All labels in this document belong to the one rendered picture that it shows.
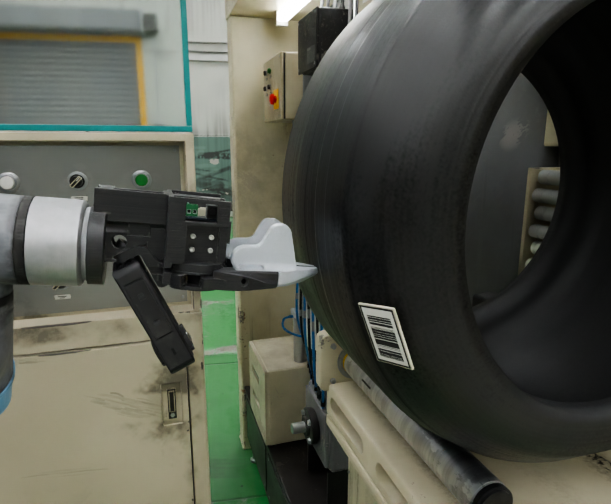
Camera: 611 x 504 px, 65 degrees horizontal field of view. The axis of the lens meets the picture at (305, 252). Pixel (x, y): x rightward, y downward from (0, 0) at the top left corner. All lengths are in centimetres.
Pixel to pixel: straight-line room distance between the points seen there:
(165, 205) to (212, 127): 905
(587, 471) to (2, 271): 75
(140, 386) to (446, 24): 92
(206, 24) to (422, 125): 936
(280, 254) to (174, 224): 10
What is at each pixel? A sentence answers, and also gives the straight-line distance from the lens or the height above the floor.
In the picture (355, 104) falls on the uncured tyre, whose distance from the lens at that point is 42.
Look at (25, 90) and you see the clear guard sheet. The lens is 105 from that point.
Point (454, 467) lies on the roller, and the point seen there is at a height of 92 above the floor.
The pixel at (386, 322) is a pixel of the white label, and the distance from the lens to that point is 41.
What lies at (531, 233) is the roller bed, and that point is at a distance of 111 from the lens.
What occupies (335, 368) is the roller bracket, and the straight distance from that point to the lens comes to 80.
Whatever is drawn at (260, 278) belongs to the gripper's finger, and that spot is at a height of 113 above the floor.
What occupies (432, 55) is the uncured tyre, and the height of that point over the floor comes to 131.
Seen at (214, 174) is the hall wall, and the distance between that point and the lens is 942.
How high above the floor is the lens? 124
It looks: 12 degrees down
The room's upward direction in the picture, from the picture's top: straight up
